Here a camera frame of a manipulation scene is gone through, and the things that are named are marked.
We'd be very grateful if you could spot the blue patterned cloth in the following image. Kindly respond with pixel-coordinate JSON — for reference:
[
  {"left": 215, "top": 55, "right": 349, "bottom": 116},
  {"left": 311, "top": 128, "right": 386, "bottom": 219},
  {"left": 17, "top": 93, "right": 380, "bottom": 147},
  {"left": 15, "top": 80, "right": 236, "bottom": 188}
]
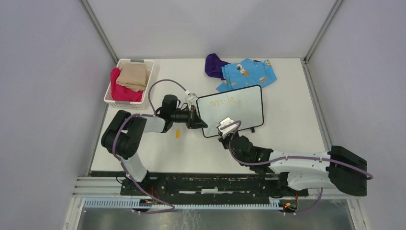
[{"left": 216, "top": 58, "right": 277, "bottom": 92}]

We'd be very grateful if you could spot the white whiteboard black frame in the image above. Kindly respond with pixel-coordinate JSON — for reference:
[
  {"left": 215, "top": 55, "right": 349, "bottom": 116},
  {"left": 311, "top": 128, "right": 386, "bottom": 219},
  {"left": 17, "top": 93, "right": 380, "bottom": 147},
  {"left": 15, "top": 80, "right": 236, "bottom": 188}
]
[{"left": 196, "top": 85, "right": 264, "bottom": 138}]

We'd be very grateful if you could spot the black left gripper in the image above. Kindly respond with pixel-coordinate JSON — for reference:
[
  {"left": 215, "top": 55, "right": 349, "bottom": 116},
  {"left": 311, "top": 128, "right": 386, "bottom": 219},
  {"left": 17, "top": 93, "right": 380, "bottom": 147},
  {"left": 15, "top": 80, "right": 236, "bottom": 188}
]
[{"left": 171, "top": 105, "right": 207, "bottom": 129}]

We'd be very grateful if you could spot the pink cloth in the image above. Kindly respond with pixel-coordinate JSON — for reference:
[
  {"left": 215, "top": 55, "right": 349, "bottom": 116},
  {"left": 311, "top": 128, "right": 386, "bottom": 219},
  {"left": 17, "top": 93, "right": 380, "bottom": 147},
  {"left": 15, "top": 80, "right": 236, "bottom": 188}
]
[{"left": 110, "top": 68, "right": 143, "bottom": 102}]

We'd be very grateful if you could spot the purple cloth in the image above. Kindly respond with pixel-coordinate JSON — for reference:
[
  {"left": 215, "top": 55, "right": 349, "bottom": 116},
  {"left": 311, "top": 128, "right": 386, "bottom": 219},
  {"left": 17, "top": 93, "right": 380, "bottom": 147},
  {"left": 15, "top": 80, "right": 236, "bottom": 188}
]
[{"left": 204, "top": 53, "right": 229, "bottom": 80}]

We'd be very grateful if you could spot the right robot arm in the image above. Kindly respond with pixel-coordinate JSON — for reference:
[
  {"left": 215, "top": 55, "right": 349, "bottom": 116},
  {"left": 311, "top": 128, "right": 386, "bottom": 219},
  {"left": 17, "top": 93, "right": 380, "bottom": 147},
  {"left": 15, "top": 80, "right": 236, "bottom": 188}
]
[{"left": 218, "top": 134, "right": 372, "bottom": 197}]

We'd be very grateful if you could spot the beige folded cloth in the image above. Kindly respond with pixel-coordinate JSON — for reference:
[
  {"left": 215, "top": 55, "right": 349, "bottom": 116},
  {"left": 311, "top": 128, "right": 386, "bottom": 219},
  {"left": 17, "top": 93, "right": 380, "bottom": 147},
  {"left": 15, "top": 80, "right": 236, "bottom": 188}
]
[{"left": 116, "top": 63, "right": 150, "bottom": 92}]

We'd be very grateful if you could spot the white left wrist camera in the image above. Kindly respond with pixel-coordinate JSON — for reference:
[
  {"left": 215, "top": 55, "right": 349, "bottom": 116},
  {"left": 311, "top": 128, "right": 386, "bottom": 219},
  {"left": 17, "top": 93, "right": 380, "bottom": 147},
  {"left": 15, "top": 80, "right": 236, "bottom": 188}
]
[{"left": 185, "top": 90, "right": 198, "bottom": 110}]

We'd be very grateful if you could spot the white perforated plastic basket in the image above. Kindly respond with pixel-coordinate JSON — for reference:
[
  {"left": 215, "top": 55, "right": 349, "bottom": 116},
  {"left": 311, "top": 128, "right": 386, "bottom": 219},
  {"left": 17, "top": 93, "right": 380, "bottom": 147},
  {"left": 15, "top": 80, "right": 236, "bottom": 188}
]
[{"left": 104, "top": 58, "right": 156, "bottom": 110}]

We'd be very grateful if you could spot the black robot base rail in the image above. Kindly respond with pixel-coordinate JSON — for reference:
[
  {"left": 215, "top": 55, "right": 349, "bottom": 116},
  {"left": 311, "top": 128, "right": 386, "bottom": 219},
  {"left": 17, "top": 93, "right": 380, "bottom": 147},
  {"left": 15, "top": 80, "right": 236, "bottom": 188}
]
[{"left": 116, "top": 171, "right": 309, "bottom": 209}]

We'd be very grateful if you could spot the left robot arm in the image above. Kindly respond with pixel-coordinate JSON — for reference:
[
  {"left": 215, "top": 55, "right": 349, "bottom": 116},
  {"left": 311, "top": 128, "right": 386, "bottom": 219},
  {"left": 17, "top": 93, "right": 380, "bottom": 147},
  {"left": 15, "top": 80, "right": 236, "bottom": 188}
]
[{"left": 101, "top": 94, "right": 208, "bottom": 195}]

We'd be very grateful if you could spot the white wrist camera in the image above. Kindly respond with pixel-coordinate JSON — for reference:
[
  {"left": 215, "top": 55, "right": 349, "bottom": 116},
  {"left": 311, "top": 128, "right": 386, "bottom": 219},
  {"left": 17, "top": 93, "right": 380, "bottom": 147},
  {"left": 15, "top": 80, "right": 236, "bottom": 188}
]
[
  {"left": 217, "top": 117, "right": 242, "bottom": 138},
  {"left": 185, "top": 90, "right": 198, "bottom": 110}
]

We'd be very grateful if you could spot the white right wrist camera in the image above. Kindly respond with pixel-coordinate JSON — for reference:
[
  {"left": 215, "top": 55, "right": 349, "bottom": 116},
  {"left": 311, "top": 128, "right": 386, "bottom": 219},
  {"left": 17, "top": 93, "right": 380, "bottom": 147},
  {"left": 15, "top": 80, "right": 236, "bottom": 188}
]
[{"left": 217, "top": 117, "right": 242, "bottom": 138}]

